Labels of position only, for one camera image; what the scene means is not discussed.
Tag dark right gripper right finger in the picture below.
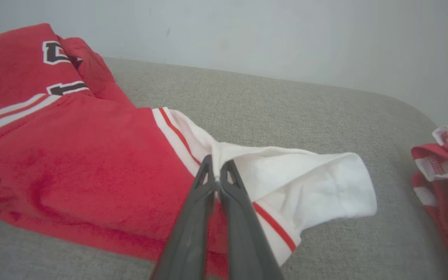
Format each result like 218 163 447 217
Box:
219 159 285 280

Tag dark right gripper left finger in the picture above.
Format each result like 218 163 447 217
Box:
150 154 218 280

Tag red jersey shirt white sleeves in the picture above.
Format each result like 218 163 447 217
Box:
0 23 378 280

